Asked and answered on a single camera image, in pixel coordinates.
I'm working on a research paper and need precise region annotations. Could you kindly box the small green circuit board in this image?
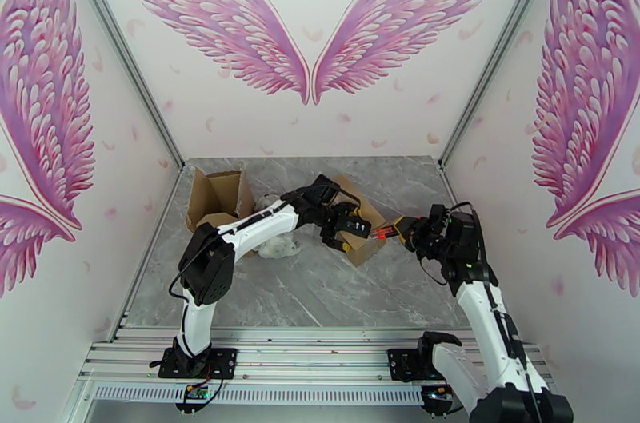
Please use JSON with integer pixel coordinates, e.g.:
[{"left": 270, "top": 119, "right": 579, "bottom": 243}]
[
  {"left": 421, "top": 385, "right": 463, "bottom": 413},
  {"left": 174, "top": 384, "right": 214, "bottom": 413}
]

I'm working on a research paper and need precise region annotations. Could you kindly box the long taped cardboard box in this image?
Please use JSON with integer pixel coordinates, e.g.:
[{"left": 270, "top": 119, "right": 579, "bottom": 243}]
[{"left": 186, "top": 166, "right": 256, "bottom": 235}]

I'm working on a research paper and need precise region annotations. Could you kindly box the white perforated cable duct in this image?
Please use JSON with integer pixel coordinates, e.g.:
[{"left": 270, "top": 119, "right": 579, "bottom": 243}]
[{"left": 94, "top": 385, "right": 426, "bottom": 405}]

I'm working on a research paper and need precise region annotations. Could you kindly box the aluminium corner post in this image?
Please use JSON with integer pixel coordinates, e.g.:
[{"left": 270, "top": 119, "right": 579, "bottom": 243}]
[
  {"left": 437, "top": 0, "right": 571, "bottom": 173},
  {"left": 54, "top": 0, "right": 186, "bottom": 173}
]

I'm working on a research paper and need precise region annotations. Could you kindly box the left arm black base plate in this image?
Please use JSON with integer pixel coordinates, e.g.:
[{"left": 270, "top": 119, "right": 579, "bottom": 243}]
[{"left": 158, "top": 347, "right": 238, "bottom": 380}]

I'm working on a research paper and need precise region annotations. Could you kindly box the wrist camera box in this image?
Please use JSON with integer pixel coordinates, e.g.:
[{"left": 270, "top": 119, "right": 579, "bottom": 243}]
[
  {"left": 429, "top": 204, "right": 449, "bottom": 237},
  {"left": 334, "top": 215, "right": 374, "bottom": 240}
]

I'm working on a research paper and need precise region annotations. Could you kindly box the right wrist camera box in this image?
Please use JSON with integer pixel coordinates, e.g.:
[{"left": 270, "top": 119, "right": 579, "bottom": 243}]
[{"left": 429, "top": 204, "right": 449, "bottom": 237}]

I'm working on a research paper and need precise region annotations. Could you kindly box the aluminium rail frame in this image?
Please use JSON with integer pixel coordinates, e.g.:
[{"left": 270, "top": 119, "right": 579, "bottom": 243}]
[{"left": 74, "top": 328, "right": 556, "bottom": 384}]

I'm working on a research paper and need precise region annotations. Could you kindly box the short taped cardboard box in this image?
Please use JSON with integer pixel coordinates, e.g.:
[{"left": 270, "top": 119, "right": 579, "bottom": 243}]
[{"left": 319, "top": 173, "right": 389, "bottom": 268}]

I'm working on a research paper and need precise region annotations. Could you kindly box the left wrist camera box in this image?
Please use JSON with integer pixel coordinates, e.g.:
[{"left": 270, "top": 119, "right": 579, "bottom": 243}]
[{"left": 334, "top": 215, "right": 374, "bottom": 240}]

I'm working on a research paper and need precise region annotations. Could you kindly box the white soft bundle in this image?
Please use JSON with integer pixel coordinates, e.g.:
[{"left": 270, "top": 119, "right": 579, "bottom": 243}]
[{"left": 252, "top": 191, "right": 301, "bottom": 260}]

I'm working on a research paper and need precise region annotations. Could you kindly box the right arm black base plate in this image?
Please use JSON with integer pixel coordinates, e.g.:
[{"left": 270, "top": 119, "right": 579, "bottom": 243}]
[{"left": 387, "top": 348, "right": 470, "bottom": 383}]

